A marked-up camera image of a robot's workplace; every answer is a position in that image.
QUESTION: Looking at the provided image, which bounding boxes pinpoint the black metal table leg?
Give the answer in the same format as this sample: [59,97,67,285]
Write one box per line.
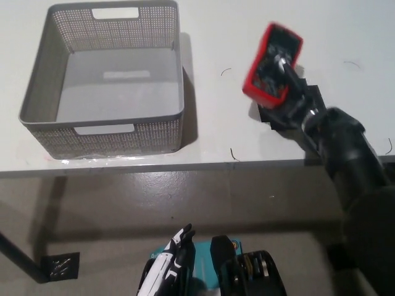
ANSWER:
[0,230,52,284]

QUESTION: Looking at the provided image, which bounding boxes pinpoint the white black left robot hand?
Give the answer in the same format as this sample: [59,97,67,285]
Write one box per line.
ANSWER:
[135,223,197,296]

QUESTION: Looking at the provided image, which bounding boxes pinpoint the grey perforated plastic basket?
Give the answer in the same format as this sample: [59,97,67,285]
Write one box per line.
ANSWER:
[18,0,186,160]

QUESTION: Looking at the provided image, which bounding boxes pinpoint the black floor foot plate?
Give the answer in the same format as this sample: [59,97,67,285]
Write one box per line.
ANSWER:
[39,252,81,283]

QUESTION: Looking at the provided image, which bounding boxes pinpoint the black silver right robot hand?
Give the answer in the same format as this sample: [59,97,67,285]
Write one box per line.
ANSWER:
[268,54,328,132]

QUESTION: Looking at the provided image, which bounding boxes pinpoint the red digital multimeter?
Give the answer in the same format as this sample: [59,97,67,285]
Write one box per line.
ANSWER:
[241,21,304,110]

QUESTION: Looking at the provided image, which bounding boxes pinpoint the black teal robot torso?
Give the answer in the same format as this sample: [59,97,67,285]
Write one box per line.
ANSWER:
[149,234,286,296]

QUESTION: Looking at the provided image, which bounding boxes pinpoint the clear plastic tape strip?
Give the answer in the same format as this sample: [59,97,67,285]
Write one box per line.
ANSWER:
[60,153,151,163]

